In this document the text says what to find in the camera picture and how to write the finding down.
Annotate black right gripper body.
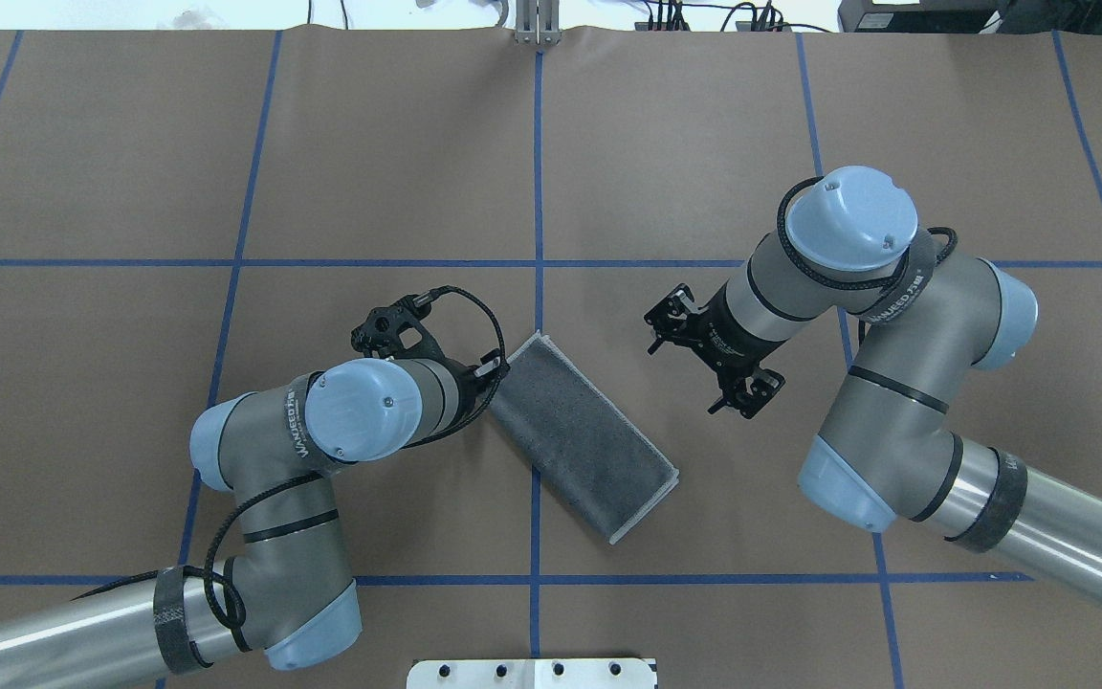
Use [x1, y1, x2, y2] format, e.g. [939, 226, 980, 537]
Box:
[687, 291, 782, 374]

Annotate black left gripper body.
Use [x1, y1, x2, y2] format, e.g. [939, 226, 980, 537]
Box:
[446, 359, 501, 422]

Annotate pink and grey towel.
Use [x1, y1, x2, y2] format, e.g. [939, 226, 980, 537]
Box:
[490, 331, 679, 545]

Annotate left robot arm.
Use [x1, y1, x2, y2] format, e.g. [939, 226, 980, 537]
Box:
[0, 349, 507, 688]

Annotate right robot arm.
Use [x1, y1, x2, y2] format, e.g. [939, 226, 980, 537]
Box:
[644, 166, 1102, 605]

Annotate dark equipment box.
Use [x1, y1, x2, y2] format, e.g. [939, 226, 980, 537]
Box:
[836, 1, 998, 34]

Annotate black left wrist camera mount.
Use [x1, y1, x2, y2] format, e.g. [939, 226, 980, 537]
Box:
[350, 291, 445, 359]

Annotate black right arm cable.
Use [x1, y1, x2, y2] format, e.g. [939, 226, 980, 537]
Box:
[776, 176, 959, 349]

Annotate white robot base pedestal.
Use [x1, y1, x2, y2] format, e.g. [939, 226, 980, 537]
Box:
[406, 657, 660, 688]

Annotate aluminium frame post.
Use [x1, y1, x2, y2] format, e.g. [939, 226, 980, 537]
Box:
[508, 0, 562, 47]

